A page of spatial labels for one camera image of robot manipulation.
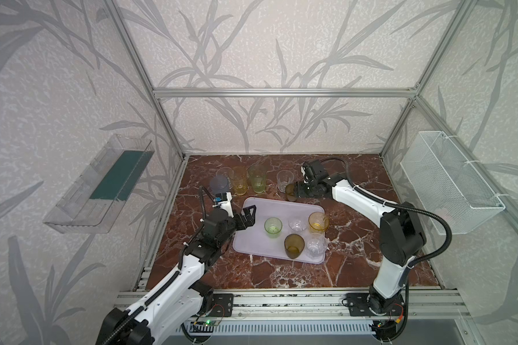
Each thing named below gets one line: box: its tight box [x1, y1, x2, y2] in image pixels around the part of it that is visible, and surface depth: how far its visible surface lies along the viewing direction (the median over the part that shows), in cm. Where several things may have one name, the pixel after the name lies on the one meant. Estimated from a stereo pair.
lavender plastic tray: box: [232, 196, 326, 265], surface depth 89 cm
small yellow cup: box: [307, 211, 330, 235], surface depth 93 cm
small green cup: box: [264, 217, 283, 239], surface depth 89 cm
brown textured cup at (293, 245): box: [284, 233, 306, 260], surface depth 83 cm
